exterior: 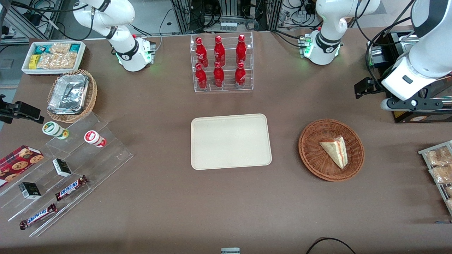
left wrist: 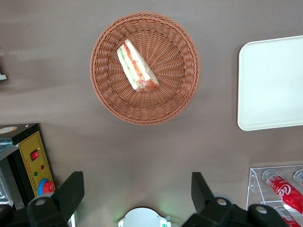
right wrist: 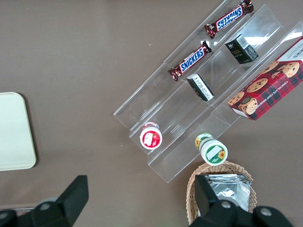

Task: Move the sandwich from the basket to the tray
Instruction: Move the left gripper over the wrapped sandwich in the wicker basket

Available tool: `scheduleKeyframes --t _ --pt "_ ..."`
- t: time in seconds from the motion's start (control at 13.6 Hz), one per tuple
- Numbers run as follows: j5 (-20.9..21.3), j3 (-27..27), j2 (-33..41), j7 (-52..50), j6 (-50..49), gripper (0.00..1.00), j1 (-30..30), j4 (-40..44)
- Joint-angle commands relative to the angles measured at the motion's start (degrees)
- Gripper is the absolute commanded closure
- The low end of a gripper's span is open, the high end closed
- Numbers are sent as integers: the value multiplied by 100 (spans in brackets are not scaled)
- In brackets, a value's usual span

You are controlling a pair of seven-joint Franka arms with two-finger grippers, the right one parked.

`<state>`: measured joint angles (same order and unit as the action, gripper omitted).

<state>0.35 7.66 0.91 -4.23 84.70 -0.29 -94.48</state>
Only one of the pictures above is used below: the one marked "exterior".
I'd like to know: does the triangular sandwich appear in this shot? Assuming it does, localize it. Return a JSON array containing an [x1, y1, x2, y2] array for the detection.
[[320, 136, 349, 170]]

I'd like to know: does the light wicker basket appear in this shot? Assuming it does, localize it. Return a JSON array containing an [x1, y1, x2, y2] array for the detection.
[[47, 69, 98, 124]]

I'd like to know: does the brown wicker basket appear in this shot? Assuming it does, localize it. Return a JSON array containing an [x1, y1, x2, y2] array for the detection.
[[298, 119, 365, 182]]

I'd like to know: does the cream plastic tray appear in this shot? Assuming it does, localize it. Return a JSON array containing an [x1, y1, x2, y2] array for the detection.
[[191, 113, 273, 171]]

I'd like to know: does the green lid cup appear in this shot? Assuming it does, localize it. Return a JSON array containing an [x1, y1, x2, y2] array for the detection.
[[42, 121, 70, 140]]

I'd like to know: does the black hot dog appliance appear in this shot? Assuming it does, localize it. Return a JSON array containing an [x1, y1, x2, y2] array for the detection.
[[365, 31, 452, 124]]

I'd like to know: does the aluminium foil container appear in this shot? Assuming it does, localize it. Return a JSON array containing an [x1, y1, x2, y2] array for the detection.
[[48, 73, 90, 115]]

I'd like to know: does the red cookie box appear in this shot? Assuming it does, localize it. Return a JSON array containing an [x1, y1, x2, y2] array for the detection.
[[0, 145, 45, 188]]

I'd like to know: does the clear cracker bag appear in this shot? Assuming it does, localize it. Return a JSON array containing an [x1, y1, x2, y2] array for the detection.
[[37, 53, 59, 69], [49, 43, 71, 54], [56, 52, 78, 69]]

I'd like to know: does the small black box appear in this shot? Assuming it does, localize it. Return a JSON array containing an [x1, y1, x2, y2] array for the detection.
[[18, 182, 42, 200], [52, 158, 72, 177]]

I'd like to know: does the red lid cup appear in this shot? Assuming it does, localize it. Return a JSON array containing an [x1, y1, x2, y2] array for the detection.
[[84, 130, 107, 148]]

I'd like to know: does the white rectangular snack tub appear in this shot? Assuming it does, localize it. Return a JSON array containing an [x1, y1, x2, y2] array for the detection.
[[21, 41, 87, 76]]

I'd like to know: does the Snickers chocolate bar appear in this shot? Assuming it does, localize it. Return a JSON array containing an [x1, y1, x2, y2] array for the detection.
[[55, 175, 89, 202], [19, 203, 58, 230]]

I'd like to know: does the clear acrylic stepped display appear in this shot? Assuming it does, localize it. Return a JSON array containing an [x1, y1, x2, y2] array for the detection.
[[0, 112, 134, 238]]

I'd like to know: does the clear acrylic bottle rack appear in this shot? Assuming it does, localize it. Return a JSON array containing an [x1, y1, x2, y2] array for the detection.
[[190, 31, 254, 93]]

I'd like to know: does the red cola bottle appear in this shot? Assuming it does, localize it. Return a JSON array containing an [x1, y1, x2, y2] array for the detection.
[[195, 37, 209, 68], [213, 61, 225, 89], [236, 34, 248, 66], [213, 35, 226, 67], [195, 63, 208, 90], [234, 62, 246, 89]]

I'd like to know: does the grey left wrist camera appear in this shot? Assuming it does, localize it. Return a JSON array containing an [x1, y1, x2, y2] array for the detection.
[[381, 97, 444, 112]]

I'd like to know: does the grey wire snack rack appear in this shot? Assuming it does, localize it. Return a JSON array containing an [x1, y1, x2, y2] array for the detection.
[[418, 140, 452, 216]]

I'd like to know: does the black cable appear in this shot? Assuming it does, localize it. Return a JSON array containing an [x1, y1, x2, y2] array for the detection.
[[305, 237, 357, 254]]

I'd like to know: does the aluminium frame rack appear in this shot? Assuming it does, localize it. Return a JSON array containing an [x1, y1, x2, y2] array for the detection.
[[172, 0, 284, 34]]

